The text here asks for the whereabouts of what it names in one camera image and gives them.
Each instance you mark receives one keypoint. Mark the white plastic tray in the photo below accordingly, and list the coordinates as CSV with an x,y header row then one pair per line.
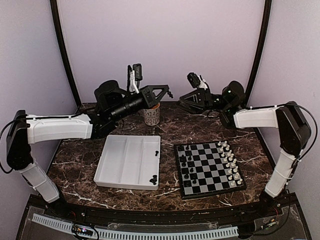
x,y
129,162

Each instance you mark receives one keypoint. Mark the black front rail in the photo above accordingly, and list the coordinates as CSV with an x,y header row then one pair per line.
x,y
289,212

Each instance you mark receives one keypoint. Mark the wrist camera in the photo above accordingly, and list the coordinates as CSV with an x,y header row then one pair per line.
x,y
196,81
134,77

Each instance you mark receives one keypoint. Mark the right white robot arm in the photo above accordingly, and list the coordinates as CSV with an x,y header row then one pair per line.
x,y
294,129

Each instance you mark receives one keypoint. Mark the black frame post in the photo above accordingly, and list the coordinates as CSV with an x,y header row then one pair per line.
x,y
63,51
259,50

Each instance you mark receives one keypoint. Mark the left black frame post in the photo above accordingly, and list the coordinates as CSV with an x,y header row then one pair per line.
x,y
63,51

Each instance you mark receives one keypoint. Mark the black white chess board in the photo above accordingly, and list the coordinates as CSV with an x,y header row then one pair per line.
x,y
198,160

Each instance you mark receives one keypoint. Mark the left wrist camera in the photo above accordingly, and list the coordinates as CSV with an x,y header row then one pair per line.
x,y
134,77

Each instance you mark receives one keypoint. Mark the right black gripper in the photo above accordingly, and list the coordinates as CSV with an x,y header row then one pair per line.
x,y
200,95

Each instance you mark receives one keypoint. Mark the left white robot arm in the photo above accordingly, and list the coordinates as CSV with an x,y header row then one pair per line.
x,y
112,105

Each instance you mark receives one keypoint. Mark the yellow patterned mug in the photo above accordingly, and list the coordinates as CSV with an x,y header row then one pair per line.
x,y
152,116

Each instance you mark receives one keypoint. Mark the white slotted cable duct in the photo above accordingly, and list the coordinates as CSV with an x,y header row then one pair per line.
x,y
122,231

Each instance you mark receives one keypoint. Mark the right black frame post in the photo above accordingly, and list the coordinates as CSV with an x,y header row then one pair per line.
x,y
259,50

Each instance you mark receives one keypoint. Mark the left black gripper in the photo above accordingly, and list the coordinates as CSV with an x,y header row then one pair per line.
x,y
149,96

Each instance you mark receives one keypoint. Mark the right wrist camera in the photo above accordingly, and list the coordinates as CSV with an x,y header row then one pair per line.
x,y
196,81

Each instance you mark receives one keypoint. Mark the black chess pieces pile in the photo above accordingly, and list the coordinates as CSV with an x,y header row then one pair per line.
x,y
154,178

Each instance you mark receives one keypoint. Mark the white chess piece row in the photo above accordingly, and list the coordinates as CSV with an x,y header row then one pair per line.
x,y
227,166

